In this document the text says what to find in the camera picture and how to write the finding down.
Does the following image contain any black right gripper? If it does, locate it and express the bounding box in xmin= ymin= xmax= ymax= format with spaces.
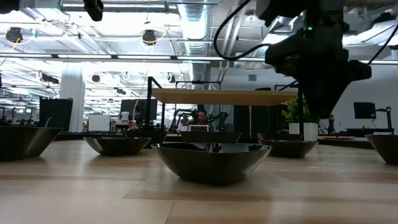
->
xmin=265 ymin=29 xmax=373 ymax=119

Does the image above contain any black leaf mini plate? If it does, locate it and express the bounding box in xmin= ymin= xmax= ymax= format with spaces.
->
xmin=83 ymin=136 xmax=152 ymax=157
xmin=151 ymin=142 xmax=273 ymax=187
xmin=258 ymin=139 xmax=320 ymax=159

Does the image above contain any green plant in white pot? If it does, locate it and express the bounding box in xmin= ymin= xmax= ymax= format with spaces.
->
xmin=281 ymin=98 xmax=318 ymax=142

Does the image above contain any person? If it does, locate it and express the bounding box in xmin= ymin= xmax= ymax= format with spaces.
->
xmin=192 ymin=109 xmax=216 ymax=132
xmin=326 ymin=114 xmax=336 ymax=135

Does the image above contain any black monitor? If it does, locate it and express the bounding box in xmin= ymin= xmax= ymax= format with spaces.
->
xmin=353 ymin=101 xmax=377 ymax=120
xmin=120 ymin=99 xmax=159 ymax=121

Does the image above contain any long ceiling light strip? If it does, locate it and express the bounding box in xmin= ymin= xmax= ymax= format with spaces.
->
xmin=0 ymin=53 xmax=398 ymax=65

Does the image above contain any white column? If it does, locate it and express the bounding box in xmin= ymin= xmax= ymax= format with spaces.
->
xmin=59 ymin=68 xmax=86 ymax=133

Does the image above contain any wooden shelf with black legs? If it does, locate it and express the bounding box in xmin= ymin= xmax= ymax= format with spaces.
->
xmin=146 ymin=76 xmax=305 ymax=147

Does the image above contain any black partition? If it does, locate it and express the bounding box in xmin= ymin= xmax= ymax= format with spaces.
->
xmin=39 ymin=98 xmax=74 ymax=131

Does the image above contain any whiteboard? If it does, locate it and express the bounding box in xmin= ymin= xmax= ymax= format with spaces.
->
xmin=88 ymin=113 xmax=111 ymax=133

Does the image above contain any silver ventilation duct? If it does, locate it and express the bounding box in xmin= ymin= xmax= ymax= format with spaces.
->
xmin=177 ymin=0 xmax=213 ymax=82

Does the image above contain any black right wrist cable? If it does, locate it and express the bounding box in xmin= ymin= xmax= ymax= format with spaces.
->
xmin=213 ymin=0 xmax=272 ymax=62

